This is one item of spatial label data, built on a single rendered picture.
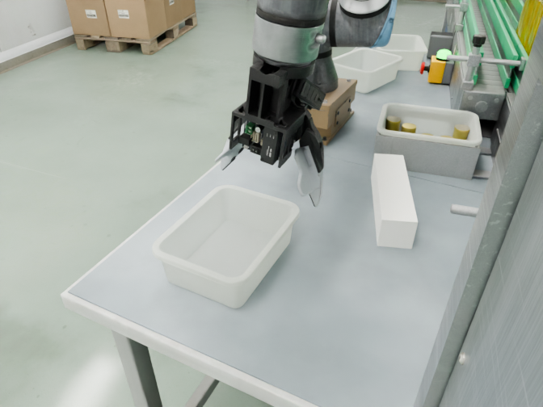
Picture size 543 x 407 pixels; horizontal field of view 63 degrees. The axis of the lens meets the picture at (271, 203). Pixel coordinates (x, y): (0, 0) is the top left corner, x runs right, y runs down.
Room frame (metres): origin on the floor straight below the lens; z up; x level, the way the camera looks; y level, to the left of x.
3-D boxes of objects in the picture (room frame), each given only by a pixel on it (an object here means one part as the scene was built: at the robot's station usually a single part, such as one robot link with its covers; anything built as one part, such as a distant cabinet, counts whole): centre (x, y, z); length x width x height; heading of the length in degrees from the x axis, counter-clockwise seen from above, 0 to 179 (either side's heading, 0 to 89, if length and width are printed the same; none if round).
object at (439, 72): (1.47, -0.56, 0.79); 0.07 x 0.07 x 0.07; 73
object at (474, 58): (1.03, -0.49, 0.95); 0.17 x 0.03 x 0.12; 73
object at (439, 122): (0.95, -0.36, 0.80); 0.22 x 0.17 x 0.09; 73
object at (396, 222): (0.73, -0.24, 0.78); 0.24 x 0.06 x 0.06; 172
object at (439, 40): (1.73, -0.64, 0.79); 0.08 x 0.08 x 0.08; 73
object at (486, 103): (1.03, -0.51, 0.85); 0.09 x 0.04 x 0.07; 73
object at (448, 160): (0.95, -0.39, 0.79); 0.27 x 0.17 x 0.08; 73
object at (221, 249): (0.58, 0.07, 0.78); 0.22 x 0.17 x 0.09; 153
